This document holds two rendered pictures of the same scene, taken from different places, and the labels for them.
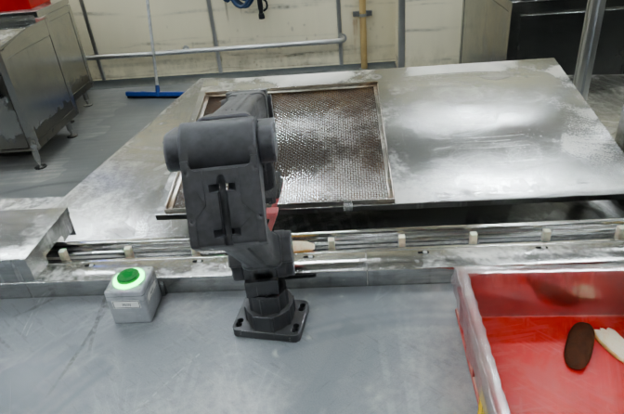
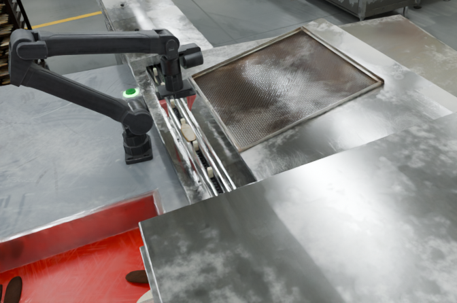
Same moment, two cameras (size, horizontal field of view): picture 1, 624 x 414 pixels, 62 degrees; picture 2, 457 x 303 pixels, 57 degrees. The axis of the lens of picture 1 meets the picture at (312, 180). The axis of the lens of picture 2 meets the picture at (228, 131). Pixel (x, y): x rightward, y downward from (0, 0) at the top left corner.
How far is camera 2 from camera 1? 1.19 m
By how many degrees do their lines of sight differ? 56
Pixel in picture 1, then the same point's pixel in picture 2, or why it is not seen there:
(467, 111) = not seen: hidden behind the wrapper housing
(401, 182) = (263, 147)
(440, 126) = (349, 139)
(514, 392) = (105, 252)
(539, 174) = not seen: hidden behind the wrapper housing
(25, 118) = not seen: outside the picture
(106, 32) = not seen: outside the picture
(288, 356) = (116, 164)
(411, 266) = (182, 181)
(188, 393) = (90, 145)
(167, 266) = (154, 100)
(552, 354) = (138, 265)
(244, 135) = (13, 43)
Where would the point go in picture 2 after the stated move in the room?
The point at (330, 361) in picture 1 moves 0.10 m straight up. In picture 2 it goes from (115, 179) to (107, 154)
